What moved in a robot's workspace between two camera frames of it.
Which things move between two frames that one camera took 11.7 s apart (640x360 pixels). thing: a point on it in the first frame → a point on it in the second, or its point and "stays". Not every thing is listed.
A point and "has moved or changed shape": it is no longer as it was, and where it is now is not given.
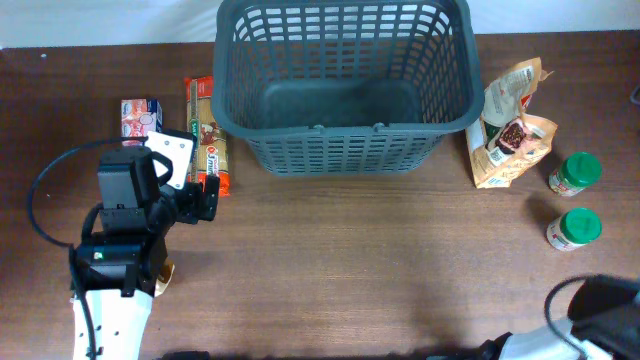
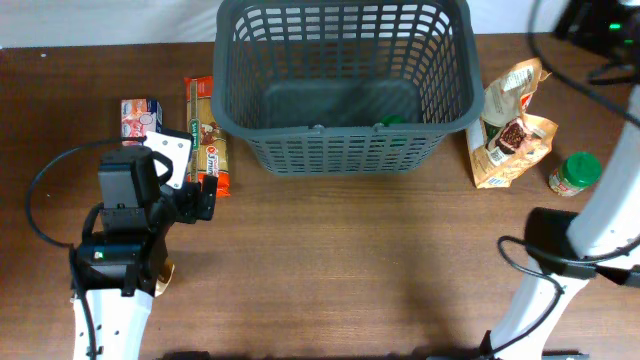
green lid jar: [574, 229] has moved or changed shape
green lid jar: [575, 173] stays
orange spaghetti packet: [203, 123] stays
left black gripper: [195, 208] stays
